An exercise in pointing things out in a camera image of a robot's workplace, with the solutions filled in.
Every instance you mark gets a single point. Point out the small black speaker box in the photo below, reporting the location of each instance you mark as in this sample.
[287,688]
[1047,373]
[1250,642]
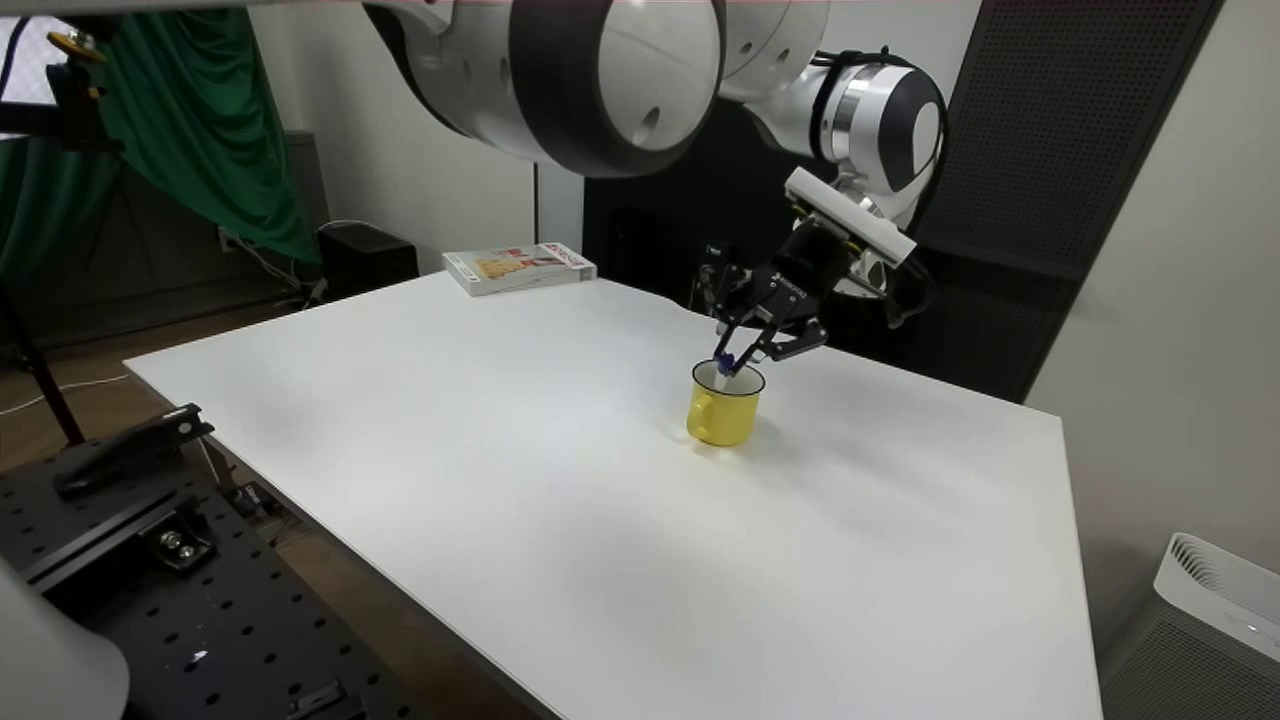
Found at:
[365,257]

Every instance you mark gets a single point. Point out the yellow enamel cup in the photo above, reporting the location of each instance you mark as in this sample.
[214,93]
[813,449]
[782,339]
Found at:
[723,419]

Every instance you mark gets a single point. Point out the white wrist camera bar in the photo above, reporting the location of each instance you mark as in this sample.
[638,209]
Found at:
[853,222]

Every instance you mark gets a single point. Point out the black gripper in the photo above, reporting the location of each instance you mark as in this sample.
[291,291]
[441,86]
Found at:
[846,273]

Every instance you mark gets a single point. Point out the black perforated breadboard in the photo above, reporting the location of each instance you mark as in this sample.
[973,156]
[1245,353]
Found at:
[202,625]

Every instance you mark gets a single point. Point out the black clamp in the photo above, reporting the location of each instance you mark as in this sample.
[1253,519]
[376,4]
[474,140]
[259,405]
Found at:
[125,449]

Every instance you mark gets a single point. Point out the black tripod stand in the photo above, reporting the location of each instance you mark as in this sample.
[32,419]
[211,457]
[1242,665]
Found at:
[42,361]

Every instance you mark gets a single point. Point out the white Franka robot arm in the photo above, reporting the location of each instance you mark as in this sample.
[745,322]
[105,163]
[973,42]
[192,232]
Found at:
[600,65]

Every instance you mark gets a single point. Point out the white air purifier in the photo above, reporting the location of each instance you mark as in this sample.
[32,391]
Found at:
[1202,642]

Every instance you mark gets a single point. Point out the large black monitor screen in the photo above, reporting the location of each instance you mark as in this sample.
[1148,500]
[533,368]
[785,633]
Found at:
[654,225]

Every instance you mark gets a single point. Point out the green curtain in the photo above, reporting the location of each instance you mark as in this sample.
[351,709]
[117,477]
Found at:
[202,122]

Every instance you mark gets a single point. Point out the small black mount block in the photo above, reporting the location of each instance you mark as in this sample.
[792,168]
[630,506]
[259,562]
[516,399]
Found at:
[186,544]

